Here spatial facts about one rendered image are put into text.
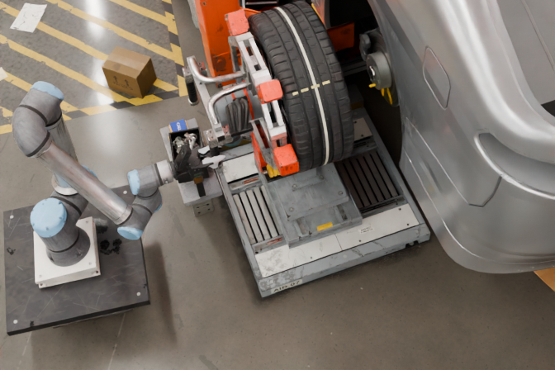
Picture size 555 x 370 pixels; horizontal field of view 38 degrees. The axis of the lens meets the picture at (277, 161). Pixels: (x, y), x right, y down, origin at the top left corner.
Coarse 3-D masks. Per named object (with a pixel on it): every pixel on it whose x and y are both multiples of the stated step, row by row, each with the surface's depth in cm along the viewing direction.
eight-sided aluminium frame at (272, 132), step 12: (228, 36) 324; (240, 36) 305; (252, 36) 304; (240, 48) 302; (252, 48) 302; (252, 72) 295; (264, 72) 294; (264, 108) 295; (276, 108) 296; (264, 120) 300; (276, 120) 300; (264, 132) 342; (276, 132) 297; (276, 144) 302; (264, 156) 333; (276, 168) 316
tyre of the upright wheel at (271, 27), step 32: (256, 32) 307; (288, 32) 297; (320, 32) 296; (288, 64) 291; (320, 64) 292; (288, 96) 290; (320, 96) 292; (320, 128) 297; (352, 128) 302; (320, 160) 314
